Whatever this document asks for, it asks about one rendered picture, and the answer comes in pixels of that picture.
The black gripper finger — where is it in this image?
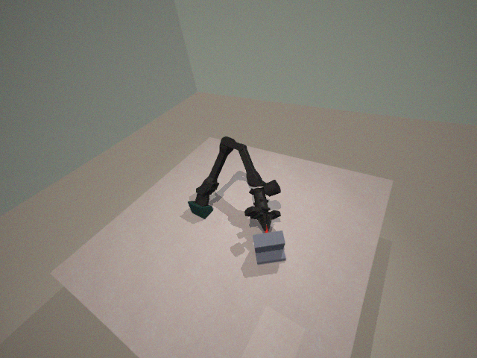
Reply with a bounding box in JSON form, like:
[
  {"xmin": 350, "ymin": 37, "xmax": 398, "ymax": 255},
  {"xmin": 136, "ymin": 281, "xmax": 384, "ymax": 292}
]
[
  {"xmin": 253, "ymin": 213, "xmax": 267, "ymax": 231},
  {"xmin": 266, "ymin": 215, "xmax": 274, "ymax": 231}
]

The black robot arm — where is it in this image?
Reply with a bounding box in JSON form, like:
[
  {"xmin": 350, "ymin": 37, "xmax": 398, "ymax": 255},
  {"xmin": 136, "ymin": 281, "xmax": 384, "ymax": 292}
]
[{"xmin": 193, "ymin": 136, "xmax": 281, "ymax": 207}]

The dark grey square panel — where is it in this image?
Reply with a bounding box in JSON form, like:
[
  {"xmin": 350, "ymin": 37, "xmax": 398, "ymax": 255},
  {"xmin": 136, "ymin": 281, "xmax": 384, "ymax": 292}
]
[{"xmin": 253, "ymin": 230, "xmax": 286, "ymax": 265}]

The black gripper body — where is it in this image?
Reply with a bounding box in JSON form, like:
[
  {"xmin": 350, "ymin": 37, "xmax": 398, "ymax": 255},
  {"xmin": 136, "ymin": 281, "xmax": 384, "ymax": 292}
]
[{"xmin": 244, "ymin": 197, "xmax": 281, "ymax": 219}]

